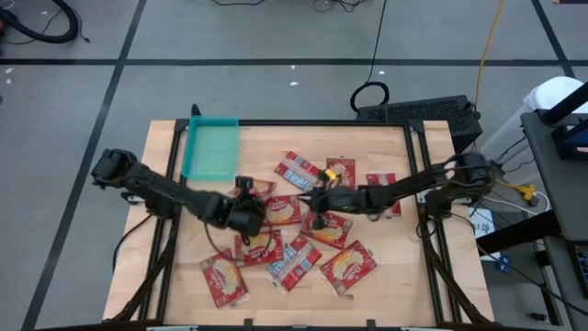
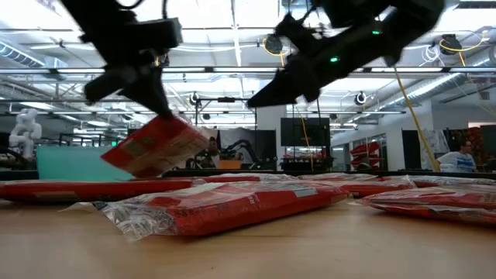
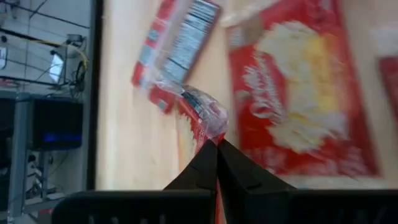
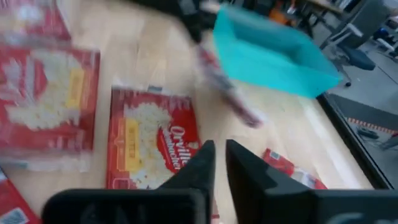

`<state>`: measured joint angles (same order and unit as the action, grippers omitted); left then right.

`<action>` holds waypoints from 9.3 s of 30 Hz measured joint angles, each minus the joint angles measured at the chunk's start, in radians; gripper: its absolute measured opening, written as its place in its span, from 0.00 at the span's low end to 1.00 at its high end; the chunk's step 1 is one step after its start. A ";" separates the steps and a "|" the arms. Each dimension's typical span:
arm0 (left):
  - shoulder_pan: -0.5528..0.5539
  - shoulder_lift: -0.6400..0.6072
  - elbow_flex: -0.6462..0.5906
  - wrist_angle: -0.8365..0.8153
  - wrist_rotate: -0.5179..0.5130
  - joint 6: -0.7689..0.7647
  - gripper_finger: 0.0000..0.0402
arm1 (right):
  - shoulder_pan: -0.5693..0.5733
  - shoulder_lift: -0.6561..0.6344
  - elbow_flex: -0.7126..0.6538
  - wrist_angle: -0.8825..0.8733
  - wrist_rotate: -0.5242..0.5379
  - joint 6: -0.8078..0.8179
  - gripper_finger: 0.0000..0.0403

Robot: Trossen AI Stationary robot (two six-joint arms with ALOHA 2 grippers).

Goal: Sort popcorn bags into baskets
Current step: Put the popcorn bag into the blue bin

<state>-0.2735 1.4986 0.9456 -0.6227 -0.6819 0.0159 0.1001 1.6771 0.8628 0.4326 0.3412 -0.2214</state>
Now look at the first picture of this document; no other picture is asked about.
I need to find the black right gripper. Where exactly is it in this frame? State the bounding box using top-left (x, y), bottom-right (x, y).
top-left (297, 182), bottom-right (365, 215)

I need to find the teal plastic basket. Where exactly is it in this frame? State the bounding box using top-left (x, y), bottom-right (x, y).
top-left (180, 115), bottom-right (241, 182)

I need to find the black computer case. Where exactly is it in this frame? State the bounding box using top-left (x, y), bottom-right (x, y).
top-left (356, 95), bottom-right (484, 155)

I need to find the white paper label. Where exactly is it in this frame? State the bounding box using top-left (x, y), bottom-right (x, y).
top-left (468, 219), bottom-right (502, 261)

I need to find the black metal beam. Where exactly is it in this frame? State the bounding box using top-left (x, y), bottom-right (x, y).
top-left (476, 210), bottom-right (562, 255)

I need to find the yellow plug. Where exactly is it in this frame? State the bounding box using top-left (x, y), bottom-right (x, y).
top-left (507, 182), bottom-right (537, 202)

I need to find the grey metal cart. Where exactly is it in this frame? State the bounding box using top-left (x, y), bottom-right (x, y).
top-left (520, 109), bottom-right (588, 331)

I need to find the white bin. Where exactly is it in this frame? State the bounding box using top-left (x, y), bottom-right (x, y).
top-left (480, 75), bottom-right (587, 174)

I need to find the black and blue device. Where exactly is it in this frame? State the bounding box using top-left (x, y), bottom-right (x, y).
top-left (550, 122), bottom-right (588, 162)

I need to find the black pole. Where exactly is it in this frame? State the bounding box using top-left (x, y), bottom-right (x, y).
top-left (541, 81), bottom-right (588, 125)

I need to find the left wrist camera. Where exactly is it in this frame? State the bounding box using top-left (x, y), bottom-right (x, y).
top-left (235, 176), bottom-right (256, 203)

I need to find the black aluminium table frame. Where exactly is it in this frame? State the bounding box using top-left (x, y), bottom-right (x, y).
top-left (109, 118), bottom-right (495, 331)

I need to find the black hanging cable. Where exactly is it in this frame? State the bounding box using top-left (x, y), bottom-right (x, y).
top-left (349, 0), bottom-right (390, 114)

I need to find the white cable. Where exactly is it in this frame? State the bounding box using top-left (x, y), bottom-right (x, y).
top-left (481, 190), bottom-right (552, 217)

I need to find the yellow hanging cable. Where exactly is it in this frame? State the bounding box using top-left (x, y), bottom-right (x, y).
top-left (474, 0), bottom-right (506, 110)

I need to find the thick black hose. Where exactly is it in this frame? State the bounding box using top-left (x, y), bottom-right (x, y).
top-left (0, 0), bottom-right (80, 46)

